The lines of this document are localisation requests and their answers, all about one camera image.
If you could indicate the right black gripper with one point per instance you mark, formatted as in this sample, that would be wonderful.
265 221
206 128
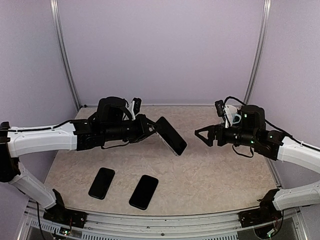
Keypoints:
219 128

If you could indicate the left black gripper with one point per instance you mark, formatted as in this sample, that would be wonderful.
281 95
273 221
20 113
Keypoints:
144 122

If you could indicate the clear phone case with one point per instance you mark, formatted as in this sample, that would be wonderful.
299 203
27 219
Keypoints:
163 141

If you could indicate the black phone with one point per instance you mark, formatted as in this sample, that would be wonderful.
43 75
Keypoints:
101 183
143 192

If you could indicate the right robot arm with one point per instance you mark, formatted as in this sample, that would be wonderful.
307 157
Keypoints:
276 145

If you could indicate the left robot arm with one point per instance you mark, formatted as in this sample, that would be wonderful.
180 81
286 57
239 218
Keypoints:
114 120

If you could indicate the light blue mug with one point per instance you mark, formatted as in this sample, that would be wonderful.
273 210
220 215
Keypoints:
236 118

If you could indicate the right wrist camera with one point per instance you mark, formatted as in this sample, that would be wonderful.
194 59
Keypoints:
226 112

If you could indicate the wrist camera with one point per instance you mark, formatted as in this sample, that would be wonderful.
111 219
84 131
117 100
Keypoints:
226 112
134 107

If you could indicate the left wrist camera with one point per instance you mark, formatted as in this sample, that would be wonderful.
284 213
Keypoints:
134 107

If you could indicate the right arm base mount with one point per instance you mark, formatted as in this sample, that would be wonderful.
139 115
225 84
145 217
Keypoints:
258 216

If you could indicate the front aluminium rail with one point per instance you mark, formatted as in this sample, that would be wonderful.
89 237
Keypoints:
107 226

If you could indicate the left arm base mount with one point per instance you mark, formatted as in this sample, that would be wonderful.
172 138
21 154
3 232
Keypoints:
68 217

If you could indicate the right aluminium frame post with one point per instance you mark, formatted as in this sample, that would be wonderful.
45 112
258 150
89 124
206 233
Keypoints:
267 4

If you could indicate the aluminium frame post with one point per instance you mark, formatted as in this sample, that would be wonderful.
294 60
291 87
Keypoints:
267 4
54 5

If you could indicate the left aluminium frame post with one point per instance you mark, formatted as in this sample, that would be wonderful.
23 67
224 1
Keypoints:
54 5

